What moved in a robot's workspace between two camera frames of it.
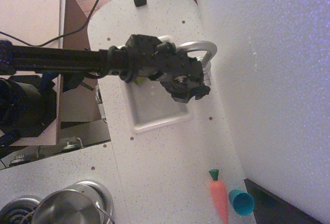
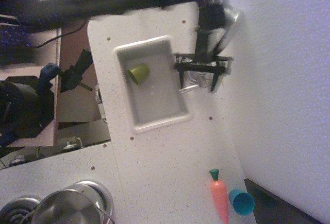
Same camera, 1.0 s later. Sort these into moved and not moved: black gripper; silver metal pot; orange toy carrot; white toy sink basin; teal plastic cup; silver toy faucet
Moved: black gripper; silver toy faucet
Not moved: white toy sink basin; orange toy carrot; silver metal pot; teal plastic cup
